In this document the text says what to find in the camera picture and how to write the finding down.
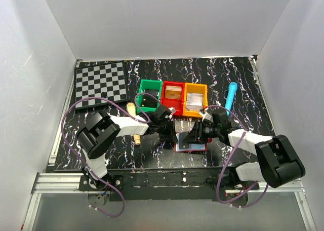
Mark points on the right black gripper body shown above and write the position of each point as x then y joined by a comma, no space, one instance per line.
198,130

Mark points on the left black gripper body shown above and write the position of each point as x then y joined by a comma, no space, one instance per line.
167,132

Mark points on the red leather card holder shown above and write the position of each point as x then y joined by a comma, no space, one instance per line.
195,147

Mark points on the grey credit card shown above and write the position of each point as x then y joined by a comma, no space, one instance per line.
182,145

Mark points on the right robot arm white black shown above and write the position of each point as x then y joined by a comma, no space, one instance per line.
277,163

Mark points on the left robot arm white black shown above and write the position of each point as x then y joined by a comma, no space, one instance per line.
100,131

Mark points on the black card in green bin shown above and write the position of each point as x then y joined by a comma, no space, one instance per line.
147,98

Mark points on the white card stack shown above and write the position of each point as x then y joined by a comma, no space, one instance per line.
194,102

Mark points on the brown card stack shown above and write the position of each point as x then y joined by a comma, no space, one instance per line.
173,92

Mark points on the red plastic bin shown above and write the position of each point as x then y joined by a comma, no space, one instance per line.
177,104

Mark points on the wooden rolling pin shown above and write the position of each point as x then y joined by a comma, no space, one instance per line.
131,109

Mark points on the green plastic bin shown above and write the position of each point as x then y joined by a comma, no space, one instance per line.
148,84

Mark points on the blue toy microphone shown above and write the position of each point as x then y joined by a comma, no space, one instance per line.
232,88

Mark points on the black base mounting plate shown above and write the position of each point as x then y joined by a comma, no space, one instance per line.
165,183

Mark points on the black and grey chessboard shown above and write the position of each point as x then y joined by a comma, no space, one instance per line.
91,80

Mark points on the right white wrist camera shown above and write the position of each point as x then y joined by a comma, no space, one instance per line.
206,117

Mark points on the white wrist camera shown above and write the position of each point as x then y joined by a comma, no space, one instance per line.
206,117
172,111

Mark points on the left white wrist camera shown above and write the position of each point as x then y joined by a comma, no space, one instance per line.
172,111

